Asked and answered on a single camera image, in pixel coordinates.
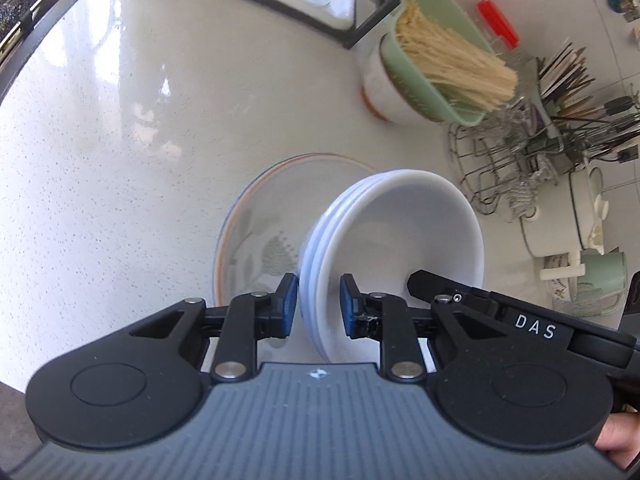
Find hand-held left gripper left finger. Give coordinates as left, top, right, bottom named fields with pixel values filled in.
left=127, top=272, right=300, bottom=384

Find bundle of dry noodles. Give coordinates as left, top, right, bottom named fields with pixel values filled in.
left=397, top=0, right=521, bottom=112

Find dark dish rack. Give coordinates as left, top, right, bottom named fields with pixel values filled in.
left=135, top=0, right=462, bottom=52

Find white ceramic bowl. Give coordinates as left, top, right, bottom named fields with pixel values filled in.
left=315, top=169, right=487, bottom=365

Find glass jar with red lid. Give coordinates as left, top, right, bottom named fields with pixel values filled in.
left=474, top=0, right=522, bottom=61

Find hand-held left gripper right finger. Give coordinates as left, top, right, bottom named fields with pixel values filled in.
left=338, top=272, right=503, bottom=382

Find white electric pot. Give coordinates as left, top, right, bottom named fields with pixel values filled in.
left=519, top=164, right=614, bottom=259

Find wire cup rack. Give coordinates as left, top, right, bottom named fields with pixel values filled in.
left=446, top=97, right=577, bottom=224

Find floral mug with white handle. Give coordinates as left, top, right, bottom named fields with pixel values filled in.
left=539, top=251, right=587, bottom=304

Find green plastic basket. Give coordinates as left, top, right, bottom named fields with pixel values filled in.
left=379, top=0, right=519, bottom=129

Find hanging kitchen utensils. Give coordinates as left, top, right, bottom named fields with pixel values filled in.
left=550, top=94, right=640, bottom=166

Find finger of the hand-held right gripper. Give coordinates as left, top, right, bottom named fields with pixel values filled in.
left=407, top=269, right=501, bottom=317

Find pale green kettle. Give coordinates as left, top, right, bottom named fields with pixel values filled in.
left=579, top=249, right=629, bottom=317

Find white plate with pink flowers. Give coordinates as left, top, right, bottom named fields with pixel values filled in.
left=212, top=152, right=383, bottom=311

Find white bowl with orange foot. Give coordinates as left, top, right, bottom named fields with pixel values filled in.
left=359, top=35, right=443, bottom=127

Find person's right hand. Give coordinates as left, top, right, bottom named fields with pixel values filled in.
left=595, top=407, right=640, bottom=472

